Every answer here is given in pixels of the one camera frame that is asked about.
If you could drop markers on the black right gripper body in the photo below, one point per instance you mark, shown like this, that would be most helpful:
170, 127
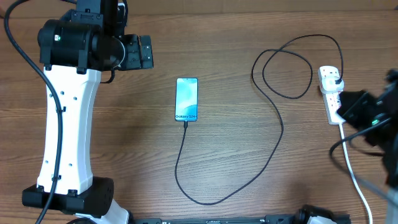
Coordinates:
385, 130

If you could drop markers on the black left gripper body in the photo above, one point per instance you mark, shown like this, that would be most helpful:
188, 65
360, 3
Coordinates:
132, 58

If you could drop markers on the blue Samsung smartphone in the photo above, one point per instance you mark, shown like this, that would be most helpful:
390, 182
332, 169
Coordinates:
186, 99

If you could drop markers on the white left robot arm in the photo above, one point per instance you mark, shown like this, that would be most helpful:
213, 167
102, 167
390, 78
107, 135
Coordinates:
75, 50

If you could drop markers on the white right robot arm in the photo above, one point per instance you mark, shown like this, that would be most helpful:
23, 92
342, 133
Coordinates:
389, 156

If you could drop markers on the white charger plug adapter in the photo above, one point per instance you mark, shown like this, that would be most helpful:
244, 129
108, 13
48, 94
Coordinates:
329, 85

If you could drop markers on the white power strip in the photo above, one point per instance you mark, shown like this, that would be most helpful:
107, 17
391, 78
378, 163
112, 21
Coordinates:
328, 76

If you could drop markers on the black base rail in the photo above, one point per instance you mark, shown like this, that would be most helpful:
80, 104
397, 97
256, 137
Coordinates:
268, 219

